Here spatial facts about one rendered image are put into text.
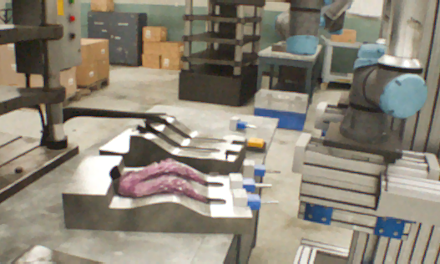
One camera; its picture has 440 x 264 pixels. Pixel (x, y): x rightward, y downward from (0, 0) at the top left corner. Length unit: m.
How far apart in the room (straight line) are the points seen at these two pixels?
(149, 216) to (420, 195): 0.72
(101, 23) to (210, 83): 3.85
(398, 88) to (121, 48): 7.79
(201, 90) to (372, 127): 4.57
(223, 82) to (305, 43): 4.57
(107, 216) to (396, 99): 0.79
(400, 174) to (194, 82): 4.62
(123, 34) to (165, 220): 7.56
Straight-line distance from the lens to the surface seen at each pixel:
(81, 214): 1.10
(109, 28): 8.65
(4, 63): 5.61
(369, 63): 1.14
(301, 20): 0.93
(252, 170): 1.39
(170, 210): 1.05
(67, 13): 1.92
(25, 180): 1.52
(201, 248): 1.03
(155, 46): 8.31
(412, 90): 1.03
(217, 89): 5.53
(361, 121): 1.17
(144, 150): 1.41
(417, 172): 1.22
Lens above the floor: 1.39
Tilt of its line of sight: 19 degrees down
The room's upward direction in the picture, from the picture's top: 3 degrees clockwise
